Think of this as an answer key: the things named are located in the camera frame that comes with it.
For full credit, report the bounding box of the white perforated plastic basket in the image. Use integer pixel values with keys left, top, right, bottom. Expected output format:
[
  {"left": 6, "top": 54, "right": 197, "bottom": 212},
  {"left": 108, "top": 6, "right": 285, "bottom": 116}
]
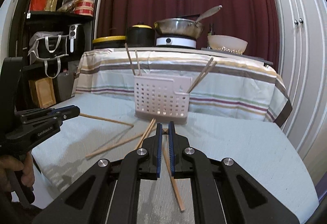
[{"left": 133, "top": 74, "right": 191, "bottom": 123}]

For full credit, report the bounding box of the stainless steel wok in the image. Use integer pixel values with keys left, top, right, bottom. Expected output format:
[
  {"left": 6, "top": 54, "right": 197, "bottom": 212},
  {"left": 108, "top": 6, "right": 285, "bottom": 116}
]
[{"left": 154, "top": 5, "right": 223, "bottom": 37}]

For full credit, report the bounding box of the red striped round tin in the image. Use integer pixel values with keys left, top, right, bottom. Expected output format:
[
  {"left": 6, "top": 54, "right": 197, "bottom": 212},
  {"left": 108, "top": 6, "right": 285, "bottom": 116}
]
[{"left": 74, "top": 0, "right": 94, "bottom": 17}]

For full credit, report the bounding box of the black shelf unit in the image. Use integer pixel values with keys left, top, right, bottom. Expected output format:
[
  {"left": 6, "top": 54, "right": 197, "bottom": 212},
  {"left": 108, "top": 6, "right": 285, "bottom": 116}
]
[{"left": 10, "top": 0, "right": 101, "bottom": 112}]

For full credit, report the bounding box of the black air fryer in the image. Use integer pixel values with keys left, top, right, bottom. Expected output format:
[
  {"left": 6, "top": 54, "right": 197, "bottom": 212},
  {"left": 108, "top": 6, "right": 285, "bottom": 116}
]
[{"left": 67, "top": 24, "right": 86, "bottom": 54}]

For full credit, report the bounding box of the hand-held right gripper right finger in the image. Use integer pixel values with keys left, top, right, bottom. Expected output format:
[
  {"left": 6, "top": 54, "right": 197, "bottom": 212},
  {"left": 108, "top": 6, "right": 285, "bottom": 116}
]
[{"left": 168, "top": 122, "right": 300, "bottom": 224}]

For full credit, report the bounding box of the wooden box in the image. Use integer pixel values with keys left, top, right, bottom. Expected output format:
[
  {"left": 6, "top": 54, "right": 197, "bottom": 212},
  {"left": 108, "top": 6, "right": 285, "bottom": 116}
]
[{"left": 29, "top": 77, "right": 57, "bottom": 108}]

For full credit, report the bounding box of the white bowl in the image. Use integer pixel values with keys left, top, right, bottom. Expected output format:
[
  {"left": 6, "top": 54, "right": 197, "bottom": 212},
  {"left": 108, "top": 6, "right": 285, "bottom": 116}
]
[{"left": 207, "top": 35, "right": 248, "bottom": 55}]

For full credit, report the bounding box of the person's left hand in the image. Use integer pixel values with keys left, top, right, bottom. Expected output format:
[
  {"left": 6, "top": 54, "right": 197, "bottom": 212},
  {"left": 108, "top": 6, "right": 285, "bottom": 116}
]
[{"left": 0, "top": 155, "right": 35, "bottom": 192}]

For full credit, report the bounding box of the wooden chopstick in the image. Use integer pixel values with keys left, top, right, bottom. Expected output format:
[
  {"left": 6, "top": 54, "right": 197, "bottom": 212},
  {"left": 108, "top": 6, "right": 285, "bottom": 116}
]
[
  {"left": 190, "top": 61, "right": 217, "bottom": 93},
  {"left": 142, "top": 120, "right": 157, "bottom": 143},
  {"left": 79, "top": 113, "right": 135, "bottom": 127},
  {"left": 162, "top": 147, "right": 185, "bottom": 212},
  {"left": 85, "top": 133, "right": 146, "bottom": 158},
  {"left": 187, "top": 57, "right": 214, "bottom": 93},
  {"left": 135, "top": 118, "right": 155, "bottom": 150},
  {"left": 124, "top": 43, "right": 135, "bottom": 77}
]

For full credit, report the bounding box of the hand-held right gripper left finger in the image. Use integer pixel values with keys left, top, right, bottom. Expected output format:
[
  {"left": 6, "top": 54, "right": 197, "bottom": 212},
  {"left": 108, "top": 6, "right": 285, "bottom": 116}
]
[{"left": 32, "top": 123, "right": 163, "bottom": 224}]

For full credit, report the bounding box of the striped tablecloth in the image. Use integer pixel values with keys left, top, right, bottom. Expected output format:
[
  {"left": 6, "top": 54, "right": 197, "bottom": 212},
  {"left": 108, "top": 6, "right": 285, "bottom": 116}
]
[{"left": 72, "top": 48, "right": 293, "bottom": 127}]

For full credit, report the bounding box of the black tote bag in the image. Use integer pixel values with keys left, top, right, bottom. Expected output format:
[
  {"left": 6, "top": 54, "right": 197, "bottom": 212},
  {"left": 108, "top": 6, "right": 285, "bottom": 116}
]
[{"left": 28, "top": 35, "right": 70, "bottom": 79}]

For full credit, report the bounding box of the white wardrobe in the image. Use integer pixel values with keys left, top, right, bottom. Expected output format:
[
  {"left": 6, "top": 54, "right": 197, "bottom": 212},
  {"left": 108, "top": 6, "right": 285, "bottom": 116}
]
[{"left": 263, "top": 0, "right": 327, "bottom": 184}]

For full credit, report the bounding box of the colourful snack bag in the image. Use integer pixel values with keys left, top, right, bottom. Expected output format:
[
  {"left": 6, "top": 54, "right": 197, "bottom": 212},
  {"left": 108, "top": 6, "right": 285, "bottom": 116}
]
[{"left": 57, "top": 0, "right": 77, "bottom": 12}]

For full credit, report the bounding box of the black pot with yellow lid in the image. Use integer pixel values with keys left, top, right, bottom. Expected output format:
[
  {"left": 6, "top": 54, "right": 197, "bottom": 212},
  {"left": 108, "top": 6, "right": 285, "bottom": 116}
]
[{"left": 126, "top": 22, "right": 156, "bottom": 48}]

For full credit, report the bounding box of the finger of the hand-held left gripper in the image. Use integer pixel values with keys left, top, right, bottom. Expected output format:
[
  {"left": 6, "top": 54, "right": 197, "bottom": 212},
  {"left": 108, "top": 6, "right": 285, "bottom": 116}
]
[
  {"left": 20, "top": 105, "right": 81, "bottom": 119},
  {"left": 21, "top": 115, "right": 65, "bottom": 129}
]

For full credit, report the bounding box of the grey box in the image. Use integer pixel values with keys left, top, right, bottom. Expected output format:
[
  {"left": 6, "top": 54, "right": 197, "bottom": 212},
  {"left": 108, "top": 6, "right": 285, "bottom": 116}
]
[{"left": 52, "top": 72, "right": 75, "bottom": 103}]

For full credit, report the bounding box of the white induction cooker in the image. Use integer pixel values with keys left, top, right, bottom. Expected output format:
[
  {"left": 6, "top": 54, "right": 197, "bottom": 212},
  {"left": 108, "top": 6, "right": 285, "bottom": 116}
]
[{"left": 156, "top": 36, "right": 197, "bottom": 49}]

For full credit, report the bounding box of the flat pan with yellow lid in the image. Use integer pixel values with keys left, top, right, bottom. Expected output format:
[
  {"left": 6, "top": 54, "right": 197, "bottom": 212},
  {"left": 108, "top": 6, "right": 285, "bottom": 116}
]
[{"left": 92, "top": 36, "right": 127, "bottom": 49}]

